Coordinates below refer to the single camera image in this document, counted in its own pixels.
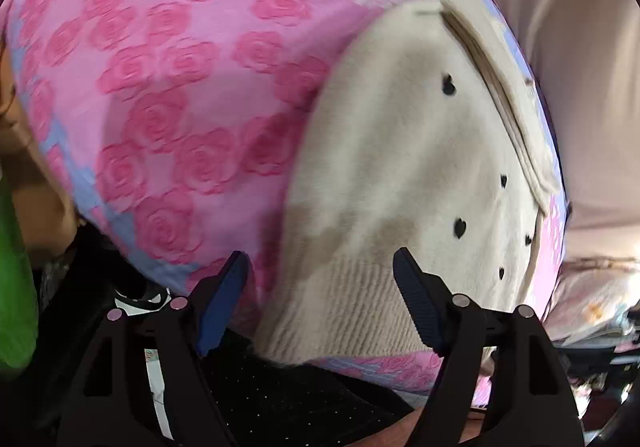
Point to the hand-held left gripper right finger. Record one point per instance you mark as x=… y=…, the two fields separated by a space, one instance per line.
x=417 y=297

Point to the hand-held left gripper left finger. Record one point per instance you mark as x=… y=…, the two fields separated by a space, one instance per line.
x=220 y=307

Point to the cream knit sweater black hearts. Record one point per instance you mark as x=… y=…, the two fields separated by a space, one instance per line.
x=400 y=167

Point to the black dotted clothing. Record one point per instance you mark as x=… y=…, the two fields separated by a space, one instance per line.
x=295 y=397

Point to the pale printed bedding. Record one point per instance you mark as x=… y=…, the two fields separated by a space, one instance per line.
x=595 y=299

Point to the green cloth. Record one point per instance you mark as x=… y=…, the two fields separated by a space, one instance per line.
x=12 y=277

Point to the pink rose printed blanket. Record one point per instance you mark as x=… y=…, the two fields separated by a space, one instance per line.
x=175 y=102

